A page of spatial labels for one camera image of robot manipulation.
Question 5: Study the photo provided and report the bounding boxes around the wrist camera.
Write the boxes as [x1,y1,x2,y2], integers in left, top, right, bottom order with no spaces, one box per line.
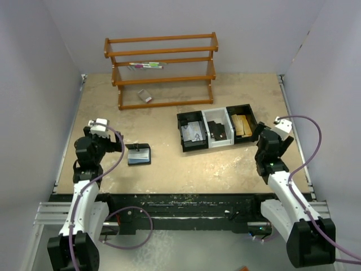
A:
[88,118,110,138]
[271,117,292,141]

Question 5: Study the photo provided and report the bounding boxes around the black left bin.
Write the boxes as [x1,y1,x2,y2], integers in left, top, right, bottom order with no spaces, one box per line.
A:
[177,111,209,152]

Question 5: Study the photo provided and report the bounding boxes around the wooden three-tier rack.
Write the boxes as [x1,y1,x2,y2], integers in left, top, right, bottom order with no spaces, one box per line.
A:
[103,32,219,110]

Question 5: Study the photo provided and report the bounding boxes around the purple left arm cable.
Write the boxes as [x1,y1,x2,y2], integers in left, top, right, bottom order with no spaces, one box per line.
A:
[67,125,126,271]

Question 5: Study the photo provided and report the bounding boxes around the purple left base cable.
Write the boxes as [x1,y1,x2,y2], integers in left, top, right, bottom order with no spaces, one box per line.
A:
[98,206,155,250]

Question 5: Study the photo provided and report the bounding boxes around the black right bin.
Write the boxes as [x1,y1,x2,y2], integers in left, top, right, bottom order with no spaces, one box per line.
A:
[226,104,257,144]

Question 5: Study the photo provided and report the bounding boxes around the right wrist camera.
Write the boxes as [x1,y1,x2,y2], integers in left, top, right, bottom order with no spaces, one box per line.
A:
[271,117,292,141]

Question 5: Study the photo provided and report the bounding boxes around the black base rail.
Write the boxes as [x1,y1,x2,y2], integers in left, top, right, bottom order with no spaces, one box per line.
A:
[47,192,285,237]

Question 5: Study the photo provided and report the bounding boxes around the white middle bin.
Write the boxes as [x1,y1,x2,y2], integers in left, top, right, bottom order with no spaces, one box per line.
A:
[201,107,235,148]

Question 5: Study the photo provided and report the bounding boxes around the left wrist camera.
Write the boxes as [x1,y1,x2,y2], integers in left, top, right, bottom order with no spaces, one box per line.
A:
[88,118,110,138]

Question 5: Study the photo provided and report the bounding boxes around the coloured pens on rack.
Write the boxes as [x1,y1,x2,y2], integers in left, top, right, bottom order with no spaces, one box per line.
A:
[127,62,166,71]

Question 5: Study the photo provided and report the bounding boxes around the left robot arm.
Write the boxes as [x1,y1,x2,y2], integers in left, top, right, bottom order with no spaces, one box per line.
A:
[47,119,125,270]

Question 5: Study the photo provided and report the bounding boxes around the silver cards in bin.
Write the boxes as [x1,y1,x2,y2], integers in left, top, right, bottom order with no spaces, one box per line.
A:
[181,121,204,142]

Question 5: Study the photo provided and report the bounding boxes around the wooden block in bin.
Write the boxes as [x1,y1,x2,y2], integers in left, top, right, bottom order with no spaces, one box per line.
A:
[243,116,252,137]

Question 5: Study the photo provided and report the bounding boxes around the small grey box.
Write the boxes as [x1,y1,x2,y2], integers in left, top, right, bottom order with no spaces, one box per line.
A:
[138,89,152,103]

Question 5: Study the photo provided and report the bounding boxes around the black bin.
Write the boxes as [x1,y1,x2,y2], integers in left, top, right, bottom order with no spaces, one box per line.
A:
[226,104,257,144]
[177,111,209,152]

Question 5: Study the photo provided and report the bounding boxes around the gold credit card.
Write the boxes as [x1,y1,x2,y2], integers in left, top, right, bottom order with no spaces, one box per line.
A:
[235,115,252,137]
[231,114,244,136]

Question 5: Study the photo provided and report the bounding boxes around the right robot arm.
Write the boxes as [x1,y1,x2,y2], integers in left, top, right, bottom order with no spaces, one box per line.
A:
[250,120,336,268]

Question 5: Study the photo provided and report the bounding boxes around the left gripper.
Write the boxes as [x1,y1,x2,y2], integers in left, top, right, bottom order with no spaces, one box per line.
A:
[83,127,122,164]

